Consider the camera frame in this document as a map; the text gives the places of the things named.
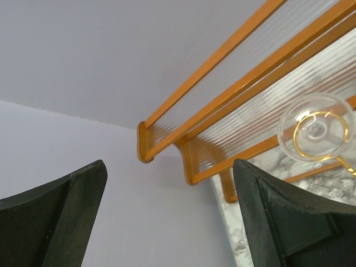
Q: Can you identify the wooden dish rack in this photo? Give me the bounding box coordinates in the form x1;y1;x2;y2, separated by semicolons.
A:
137;1;355;203

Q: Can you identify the gold wire wine glass rack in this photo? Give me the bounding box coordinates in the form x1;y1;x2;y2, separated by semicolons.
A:
292;111;355;175

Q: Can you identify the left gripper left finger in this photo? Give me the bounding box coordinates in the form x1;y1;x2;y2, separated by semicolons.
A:
1;160;108;266

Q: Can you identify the clear wine glass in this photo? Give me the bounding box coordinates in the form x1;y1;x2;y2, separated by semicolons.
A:
277;93;355;162

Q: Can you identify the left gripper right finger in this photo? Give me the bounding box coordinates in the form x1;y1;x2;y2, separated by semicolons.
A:
233;159;355;267

